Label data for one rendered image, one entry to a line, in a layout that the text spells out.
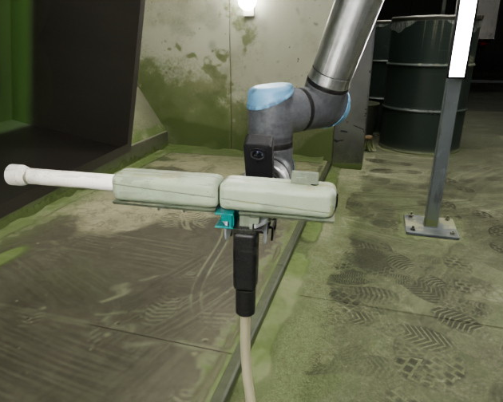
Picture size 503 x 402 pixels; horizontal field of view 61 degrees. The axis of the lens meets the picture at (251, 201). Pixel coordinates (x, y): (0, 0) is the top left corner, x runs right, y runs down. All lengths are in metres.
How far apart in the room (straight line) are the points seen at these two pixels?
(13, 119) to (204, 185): 0.87
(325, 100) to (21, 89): 0.81
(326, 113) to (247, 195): 0.40
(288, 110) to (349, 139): 1.80
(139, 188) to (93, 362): 0.59
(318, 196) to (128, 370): 0.67
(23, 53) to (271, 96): 0.72
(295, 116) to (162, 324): 0.64
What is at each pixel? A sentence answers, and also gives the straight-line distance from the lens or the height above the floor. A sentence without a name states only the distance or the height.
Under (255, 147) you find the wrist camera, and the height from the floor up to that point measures 0.58.
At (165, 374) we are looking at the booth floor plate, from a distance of 1.03.
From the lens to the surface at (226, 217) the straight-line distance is 0.57.
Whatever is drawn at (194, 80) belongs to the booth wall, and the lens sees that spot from 2.81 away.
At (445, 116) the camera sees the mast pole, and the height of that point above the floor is 0.47.
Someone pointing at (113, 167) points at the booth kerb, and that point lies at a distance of 2.43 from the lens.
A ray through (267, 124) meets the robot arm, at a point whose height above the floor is 0.58.
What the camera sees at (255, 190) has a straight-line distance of 0.55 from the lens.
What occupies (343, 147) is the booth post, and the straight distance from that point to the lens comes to 2.64.
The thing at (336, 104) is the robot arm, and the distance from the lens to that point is 0.91.
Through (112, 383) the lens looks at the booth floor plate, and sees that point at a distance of 1.04.
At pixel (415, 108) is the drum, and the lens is 3.08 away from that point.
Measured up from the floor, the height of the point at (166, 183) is 0.55.
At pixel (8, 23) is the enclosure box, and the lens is 1.30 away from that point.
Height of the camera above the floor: 0.73
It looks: 21 degrees down
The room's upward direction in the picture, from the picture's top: straight up
